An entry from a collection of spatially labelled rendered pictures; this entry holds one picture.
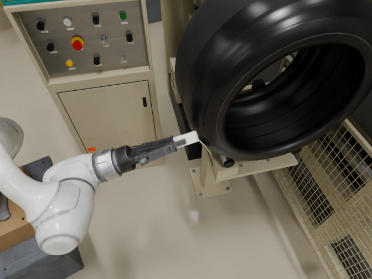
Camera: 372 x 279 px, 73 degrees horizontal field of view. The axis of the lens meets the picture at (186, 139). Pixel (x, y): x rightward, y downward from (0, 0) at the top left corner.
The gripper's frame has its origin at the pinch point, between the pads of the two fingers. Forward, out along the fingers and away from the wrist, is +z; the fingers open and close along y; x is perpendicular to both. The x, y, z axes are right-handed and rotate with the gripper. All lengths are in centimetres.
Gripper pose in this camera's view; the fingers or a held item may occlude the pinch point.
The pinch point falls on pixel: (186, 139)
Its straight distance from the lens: 72.2
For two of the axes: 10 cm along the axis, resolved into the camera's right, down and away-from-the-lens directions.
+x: 2.9, 9.0, 3.1
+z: 9.5, -3.1, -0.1
